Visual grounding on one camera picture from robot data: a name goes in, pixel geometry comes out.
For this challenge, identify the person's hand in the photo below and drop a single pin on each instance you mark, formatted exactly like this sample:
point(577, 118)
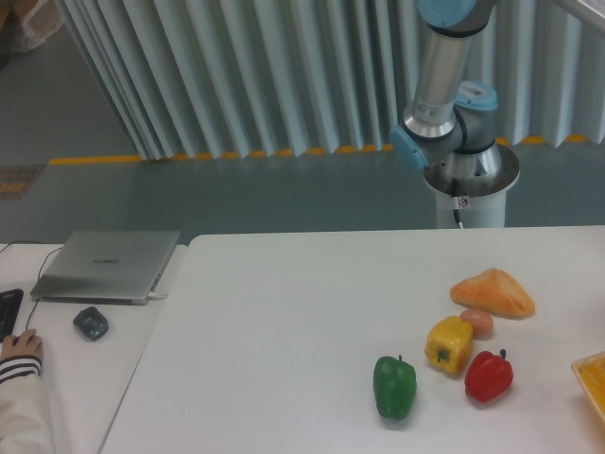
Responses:
point(21, 355)

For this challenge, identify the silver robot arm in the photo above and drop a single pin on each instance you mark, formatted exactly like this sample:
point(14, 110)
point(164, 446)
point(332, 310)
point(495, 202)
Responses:
point(448, 129)

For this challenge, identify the white sleeved forearm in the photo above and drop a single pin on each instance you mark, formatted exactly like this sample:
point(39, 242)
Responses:
point(25, 413)

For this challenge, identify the triangular bread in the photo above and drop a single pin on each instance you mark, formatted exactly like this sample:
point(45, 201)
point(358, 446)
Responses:
point(494, 291)

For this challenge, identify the yellow basket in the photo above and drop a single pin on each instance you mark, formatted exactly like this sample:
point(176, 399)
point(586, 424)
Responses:
point(590, 372)

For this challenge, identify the black keyboard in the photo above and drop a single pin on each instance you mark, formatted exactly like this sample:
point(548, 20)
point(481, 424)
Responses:
point(10, 303)

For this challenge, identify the silver closed laptop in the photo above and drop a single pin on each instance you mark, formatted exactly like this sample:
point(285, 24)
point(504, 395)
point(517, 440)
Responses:
point(109, 267)

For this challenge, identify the white folding screen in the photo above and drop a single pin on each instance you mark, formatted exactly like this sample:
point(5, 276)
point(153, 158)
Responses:
point(217, 77)

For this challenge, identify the cardboard box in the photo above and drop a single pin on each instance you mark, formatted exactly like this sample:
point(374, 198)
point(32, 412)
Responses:
point(26, 25)

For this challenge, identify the green bell pepper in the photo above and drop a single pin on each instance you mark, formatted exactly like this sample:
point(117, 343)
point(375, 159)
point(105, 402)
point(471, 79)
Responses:
point(394, 384)

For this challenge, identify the yellow bell pepper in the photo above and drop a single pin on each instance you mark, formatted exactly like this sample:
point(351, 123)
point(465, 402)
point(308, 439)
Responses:
point(449, 345)

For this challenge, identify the brown egg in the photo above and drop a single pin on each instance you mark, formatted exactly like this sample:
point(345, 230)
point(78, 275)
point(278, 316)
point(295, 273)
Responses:
point(481, 321)

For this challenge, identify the red bell pepper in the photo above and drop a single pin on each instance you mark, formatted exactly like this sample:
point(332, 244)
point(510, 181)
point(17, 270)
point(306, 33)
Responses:
point(488, 376)

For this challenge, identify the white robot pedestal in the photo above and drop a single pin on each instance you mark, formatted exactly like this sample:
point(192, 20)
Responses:
point(470, 190)

